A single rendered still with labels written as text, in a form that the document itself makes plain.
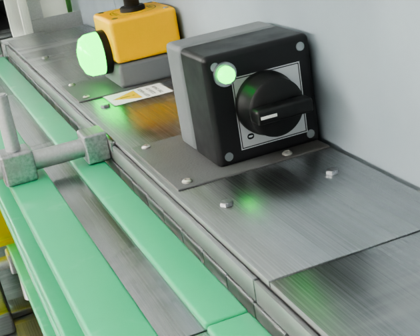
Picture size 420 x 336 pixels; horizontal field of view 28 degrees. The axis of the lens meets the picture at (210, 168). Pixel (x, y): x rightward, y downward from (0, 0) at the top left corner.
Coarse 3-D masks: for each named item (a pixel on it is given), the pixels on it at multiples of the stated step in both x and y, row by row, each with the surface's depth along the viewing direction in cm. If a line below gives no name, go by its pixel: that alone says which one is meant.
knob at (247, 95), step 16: (256, 80) 56; (272, 80) 55; (288, 80) 56; (240, 96) 56; (256, 96) 55; (272, 96) 55; (288, 96) 56; (304, 96) 56; (240, 112) 57; (256, 112) 54; (272, 112) 54; (288, 112) 55; (304, 112) 55; (256, 128) 56; (272, 128) 56; (288, 128) 57
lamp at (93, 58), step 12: (84, 36) 84; (96, 36) 84; (84, 48) 83; (96, 48) 83; (108, 48) 83; (84, 60) 84; (96, 60) 83; (108, 60) 84; (96, 72) 84; (108, 72) 85
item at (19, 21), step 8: (8, 0) 141; (16, 0) 141; (24, 0) 127; (8, 8) 141; (16, 8) 141; (24, 8) 126; (8, 16) 142; (16, 16) 142; (24, 16) 127; (16, 24) 142; (24, 24) 127; (16, 32) 142; (24, 32) 128; (32, 32) 129
